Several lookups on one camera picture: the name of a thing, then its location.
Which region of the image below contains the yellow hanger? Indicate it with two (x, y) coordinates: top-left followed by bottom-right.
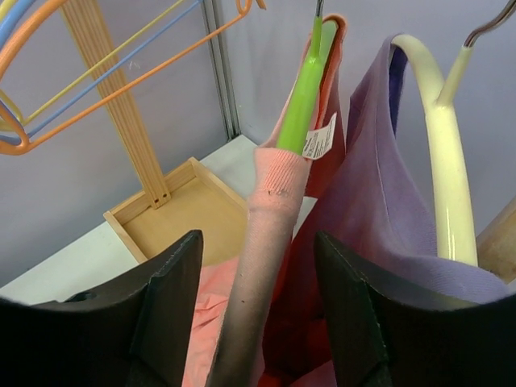
(0, 0), (186, 134)

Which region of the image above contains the light blue hanger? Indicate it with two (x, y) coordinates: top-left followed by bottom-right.
(1, 1), (203, 156)

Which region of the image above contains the green hanger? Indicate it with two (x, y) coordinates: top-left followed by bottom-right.
(276, 0), (338, 156)

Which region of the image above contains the cream hanger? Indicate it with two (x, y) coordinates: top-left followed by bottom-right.
(391, 1), (515, 266)

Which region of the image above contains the wooden clothes rack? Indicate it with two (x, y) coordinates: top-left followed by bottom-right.
(60, 1), (515, 281)

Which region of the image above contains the orange tan hanger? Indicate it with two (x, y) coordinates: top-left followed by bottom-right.
(0, 0), (269, 156)

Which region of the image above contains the purple t shirt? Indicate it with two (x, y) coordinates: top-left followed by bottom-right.
(289, 34), (513, 306)

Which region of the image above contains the aluminium frame rail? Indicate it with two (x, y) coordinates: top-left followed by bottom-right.
(201, 0), (241, 141)

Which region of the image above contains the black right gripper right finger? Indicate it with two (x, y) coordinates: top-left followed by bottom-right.
(314, 232), (515, 386)

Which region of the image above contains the pink t shirt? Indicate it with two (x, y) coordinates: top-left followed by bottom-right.
(182, 15), (346, 386)

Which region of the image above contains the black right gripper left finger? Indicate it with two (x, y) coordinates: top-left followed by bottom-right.
(1, 230), (203, 386)

